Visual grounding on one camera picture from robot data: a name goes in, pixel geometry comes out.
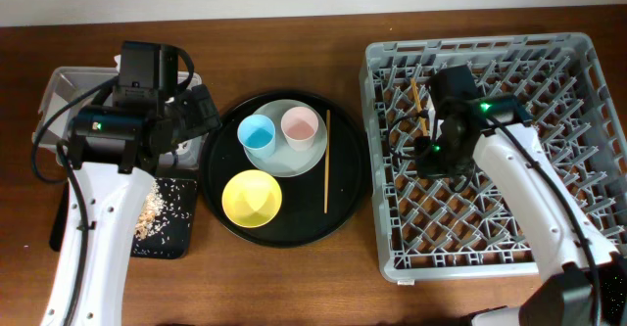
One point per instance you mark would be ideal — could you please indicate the yellow bowl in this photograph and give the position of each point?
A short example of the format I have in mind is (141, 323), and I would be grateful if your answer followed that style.
(251, 198)

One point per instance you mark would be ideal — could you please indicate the grey dishwasher rack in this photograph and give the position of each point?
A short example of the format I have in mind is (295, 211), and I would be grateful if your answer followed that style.
(424, 231)

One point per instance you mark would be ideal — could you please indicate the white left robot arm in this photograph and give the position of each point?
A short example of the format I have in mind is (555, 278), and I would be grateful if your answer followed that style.
(110, 148)

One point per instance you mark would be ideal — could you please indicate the grey plate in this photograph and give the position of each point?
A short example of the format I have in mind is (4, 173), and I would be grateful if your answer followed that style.
(286, 162)

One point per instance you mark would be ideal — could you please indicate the blue cup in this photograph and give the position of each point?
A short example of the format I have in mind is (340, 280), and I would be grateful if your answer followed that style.
(257, 134)

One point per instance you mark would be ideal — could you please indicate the pink cup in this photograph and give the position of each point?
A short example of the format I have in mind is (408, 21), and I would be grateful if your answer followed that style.
(299, 126)

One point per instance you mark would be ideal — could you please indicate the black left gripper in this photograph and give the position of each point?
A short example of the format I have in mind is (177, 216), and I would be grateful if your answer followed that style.
(203, 116)

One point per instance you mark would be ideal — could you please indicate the round black serving tray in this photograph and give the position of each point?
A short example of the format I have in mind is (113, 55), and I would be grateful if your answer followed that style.
(301, 219)

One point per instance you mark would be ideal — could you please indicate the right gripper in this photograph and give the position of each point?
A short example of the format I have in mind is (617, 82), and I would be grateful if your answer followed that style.
(426, 164)

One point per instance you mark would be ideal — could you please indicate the food scraps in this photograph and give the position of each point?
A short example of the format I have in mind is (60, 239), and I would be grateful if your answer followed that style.
(157, 208)

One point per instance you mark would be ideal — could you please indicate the clear plastic waste bin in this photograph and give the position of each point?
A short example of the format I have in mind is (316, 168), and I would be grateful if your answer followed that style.
(66, 84)

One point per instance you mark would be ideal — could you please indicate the black rectangular tray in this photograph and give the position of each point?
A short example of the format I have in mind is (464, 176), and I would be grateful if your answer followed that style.
(171, 218)

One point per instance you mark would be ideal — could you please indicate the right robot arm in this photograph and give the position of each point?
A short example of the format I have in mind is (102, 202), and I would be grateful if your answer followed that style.
(583, 274)

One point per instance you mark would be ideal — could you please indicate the wooden chopstick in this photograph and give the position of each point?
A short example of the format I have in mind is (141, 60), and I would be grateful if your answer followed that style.
(418, 106)
(327, 162)

